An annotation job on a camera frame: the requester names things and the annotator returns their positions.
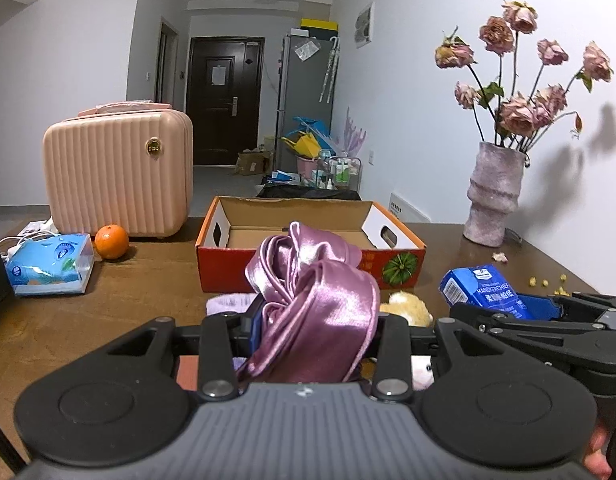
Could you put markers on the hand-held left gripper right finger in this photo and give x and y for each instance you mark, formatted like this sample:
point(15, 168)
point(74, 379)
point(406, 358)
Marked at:
point(392, 340)

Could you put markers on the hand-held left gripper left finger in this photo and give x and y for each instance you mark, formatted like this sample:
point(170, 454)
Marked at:
point(256, 327)

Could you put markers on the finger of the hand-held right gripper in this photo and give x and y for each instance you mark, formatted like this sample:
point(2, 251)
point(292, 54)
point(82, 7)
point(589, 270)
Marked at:
point(512, 330)
point(537, 305)

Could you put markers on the yellow and white plush toy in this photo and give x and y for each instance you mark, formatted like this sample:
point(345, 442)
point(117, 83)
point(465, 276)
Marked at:
point(407, 307)

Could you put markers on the blue handkerchief tissue pack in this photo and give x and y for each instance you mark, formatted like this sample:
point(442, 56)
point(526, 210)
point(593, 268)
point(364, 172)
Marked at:
point(472, 285)

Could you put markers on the orange cardboard box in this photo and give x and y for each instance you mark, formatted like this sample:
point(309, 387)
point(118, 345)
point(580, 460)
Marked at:
point(223, 270)

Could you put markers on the person's right hand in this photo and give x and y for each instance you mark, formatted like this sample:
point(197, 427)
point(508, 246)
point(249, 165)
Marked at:
point(598, 452)

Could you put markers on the scattered yellow crumbs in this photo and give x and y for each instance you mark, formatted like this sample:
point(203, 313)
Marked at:
point(560, 290)

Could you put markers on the pink textured vase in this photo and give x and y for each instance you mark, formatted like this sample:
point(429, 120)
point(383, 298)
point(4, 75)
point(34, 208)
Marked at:
point(492, 195)

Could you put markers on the black cloth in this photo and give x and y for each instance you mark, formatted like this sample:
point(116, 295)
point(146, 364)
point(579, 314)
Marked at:
point(308, 193)

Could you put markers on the brown cardboard carton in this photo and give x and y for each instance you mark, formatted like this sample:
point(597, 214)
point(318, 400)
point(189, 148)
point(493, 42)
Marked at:
point(253, 162)

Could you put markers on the orange fruit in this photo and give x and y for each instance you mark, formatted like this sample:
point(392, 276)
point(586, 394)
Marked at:
point(111, 241)

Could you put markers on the pink bucket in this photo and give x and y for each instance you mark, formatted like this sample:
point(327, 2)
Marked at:
point(307, 165)

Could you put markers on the trolley with bottles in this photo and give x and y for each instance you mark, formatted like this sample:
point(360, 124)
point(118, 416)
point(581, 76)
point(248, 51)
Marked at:
point(340, 175)

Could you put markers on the yellow bag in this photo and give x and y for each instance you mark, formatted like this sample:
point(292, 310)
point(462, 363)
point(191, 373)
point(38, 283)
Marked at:
point(308, 146)

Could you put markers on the dried pink rose bouquet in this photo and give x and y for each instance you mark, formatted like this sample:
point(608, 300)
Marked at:
point(517, 112)

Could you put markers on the dark brown entrance door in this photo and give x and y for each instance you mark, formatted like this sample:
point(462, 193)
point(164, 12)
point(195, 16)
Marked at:
point(223, 125)

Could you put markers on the purple feather decoration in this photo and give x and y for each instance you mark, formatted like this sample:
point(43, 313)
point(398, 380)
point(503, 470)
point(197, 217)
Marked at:
point(353, 135)

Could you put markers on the pink ribbed suitcase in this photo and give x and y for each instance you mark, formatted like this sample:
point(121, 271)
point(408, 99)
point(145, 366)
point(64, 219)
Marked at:
point(113, 175)

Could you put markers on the blue plastic item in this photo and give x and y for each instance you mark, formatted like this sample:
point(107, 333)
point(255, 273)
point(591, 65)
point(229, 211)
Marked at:
point(308, 124)

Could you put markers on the light blue tissue pack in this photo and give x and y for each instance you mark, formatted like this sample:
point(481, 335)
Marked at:
point(48, 265)

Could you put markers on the grey refrigerator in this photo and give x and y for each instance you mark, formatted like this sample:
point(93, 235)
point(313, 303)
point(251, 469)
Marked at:
point(298, 100)

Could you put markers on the white paper notice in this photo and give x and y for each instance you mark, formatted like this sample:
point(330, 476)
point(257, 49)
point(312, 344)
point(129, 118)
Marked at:
point(219, 75)

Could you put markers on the white folded umbrella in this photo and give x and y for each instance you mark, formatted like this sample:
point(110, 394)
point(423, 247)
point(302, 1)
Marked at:
point(330, 70)

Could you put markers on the side room doorway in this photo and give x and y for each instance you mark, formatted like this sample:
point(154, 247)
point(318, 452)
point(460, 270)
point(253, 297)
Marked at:
point(164, 70)

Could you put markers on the clear plastic bag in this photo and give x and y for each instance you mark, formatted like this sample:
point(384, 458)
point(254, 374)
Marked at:
point(307, 50)

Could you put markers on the yellow box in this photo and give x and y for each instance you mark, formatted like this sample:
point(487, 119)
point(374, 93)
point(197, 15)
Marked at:
point(318, 24)

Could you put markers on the white electrical panel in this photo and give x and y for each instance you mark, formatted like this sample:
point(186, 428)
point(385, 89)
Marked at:
point(364, 25)

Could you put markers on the white wall box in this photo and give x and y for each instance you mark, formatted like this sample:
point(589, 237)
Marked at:
point(407, 207)

